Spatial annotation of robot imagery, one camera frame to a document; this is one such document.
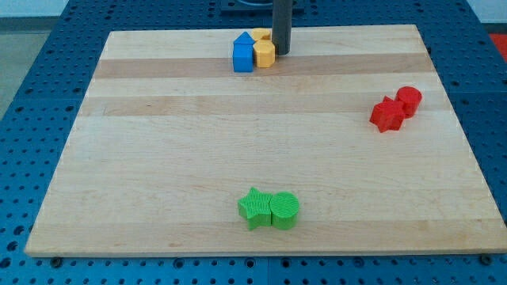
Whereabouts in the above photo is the green star block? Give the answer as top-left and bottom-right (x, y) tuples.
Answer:
(237, 187), (273, 230)

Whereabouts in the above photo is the green cylinder block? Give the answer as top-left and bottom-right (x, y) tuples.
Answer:
(269, 192), (299, 230)

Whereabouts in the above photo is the blue cube block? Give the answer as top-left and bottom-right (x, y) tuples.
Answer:
(232, 44), (254, 73)

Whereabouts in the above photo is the yellow hexagon block front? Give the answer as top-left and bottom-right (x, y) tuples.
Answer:
(253, 40), (276, 68)

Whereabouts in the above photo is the wooden board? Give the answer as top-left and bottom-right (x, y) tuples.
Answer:
(25, 25), (506, 257)

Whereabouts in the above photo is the blue triangle block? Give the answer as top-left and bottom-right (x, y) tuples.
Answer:
(233, 32), (255, 45)

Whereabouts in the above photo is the yellow block rear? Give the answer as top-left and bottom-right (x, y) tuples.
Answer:
(251, 28), (271, 41)

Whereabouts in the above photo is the red star block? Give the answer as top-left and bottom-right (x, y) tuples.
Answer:
(369, 97), (406, 133)

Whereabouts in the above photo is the red cylinder block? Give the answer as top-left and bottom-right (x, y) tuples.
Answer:
(395, 86), (422, 118)

